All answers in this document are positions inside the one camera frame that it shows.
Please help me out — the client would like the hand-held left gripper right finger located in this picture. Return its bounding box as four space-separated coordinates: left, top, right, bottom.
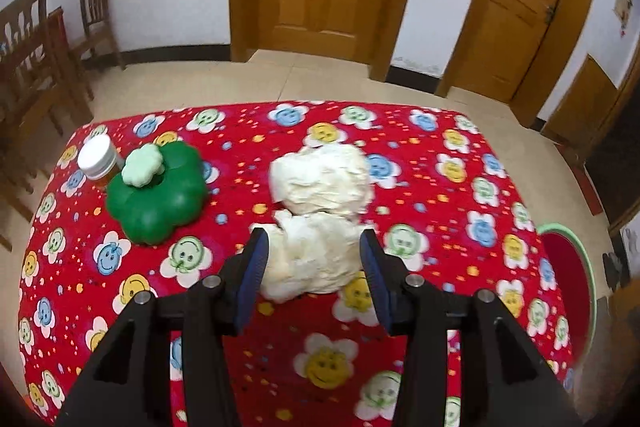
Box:
359 228 583 427

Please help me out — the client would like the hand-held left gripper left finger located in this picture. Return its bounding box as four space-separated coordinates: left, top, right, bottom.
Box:
55 227 271 427

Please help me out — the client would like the white paper ball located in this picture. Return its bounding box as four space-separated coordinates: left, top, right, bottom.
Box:
269 142 375 215
249 209 370 304

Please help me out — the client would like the red bucket with green rim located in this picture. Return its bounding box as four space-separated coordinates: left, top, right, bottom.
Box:
537 222 598 370

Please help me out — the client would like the green flower-shaped container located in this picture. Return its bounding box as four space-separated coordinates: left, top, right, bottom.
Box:
106 142 211 245

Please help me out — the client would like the red printed flower blanket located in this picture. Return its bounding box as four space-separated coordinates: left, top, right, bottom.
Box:
17 102 576 427

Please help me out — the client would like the light green flower-shaped lid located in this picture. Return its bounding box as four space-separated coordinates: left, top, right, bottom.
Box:
121 144 165 188

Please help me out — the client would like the jar with white lid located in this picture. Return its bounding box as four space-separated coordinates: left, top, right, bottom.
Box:
76 134 123 190

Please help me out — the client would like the red door mat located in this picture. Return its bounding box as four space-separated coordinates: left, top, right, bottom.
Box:
555 142 608 215

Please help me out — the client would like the dark object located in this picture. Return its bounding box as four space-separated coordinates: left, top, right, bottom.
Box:
602 252 628 293

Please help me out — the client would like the printed magazine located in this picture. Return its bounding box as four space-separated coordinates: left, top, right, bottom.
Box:
620 227 640 280

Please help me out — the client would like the low wooden door panel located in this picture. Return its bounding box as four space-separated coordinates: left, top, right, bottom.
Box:
542 54 640 158

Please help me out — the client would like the brown wooden chair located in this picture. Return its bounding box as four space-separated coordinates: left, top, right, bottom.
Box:
0 0 96 208
80 0 126 70

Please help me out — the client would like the wall poster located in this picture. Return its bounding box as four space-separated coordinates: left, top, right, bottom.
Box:
612 0 636 40

